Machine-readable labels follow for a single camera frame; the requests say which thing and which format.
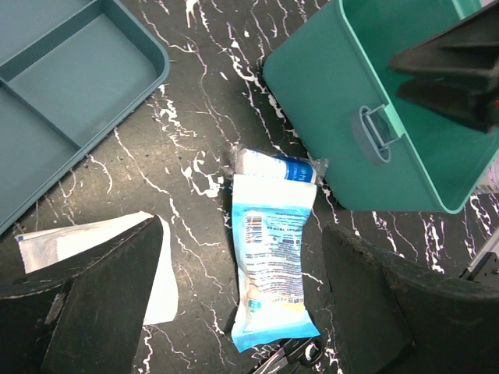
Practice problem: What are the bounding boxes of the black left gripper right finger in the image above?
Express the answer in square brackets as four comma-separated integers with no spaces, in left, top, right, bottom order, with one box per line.
[322,224,498,373]

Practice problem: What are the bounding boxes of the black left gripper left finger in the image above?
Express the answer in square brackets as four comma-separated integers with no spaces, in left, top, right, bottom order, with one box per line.
[1,217,161,373]

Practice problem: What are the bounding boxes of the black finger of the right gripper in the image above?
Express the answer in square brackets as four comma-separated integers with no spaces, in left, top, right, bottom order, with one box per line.
[396,79,498,133]
[388,2,498,91]

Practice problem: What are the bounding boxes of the white gauze pad packet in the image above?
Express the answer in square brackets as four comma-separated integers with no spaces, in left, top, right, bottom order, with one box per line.
[15,211,179,325]

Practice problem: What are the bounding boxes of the teal medicine kit box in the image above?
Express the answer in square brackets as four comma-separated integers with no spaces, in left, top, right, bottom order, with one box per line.
[263,1,498,213]

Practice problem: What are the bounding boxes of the light blue cotton swab packet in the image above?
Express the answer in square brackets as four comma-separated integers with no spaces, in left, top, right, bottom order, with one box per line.
[231,174,319,352]

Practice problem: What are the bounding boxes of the blue white bandage roll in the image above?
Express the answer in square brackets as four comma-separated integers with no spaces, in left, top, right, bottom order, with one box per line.
[231,144,329,184]

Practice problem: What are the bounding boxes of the dark teal divided tray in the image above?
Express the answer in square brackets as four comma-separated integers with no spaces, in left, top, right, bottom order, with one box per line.
[1,1,170,230]

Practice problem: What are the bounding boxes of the black handled scissors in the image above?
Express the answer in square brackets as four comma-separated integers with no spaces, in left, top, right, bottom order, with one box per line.
[253,337,324,374]

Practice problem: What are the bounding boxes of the aluminium frame rail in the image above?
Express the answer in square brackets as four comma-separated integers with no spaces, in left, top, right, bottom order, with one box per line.
[459,229,499,288]

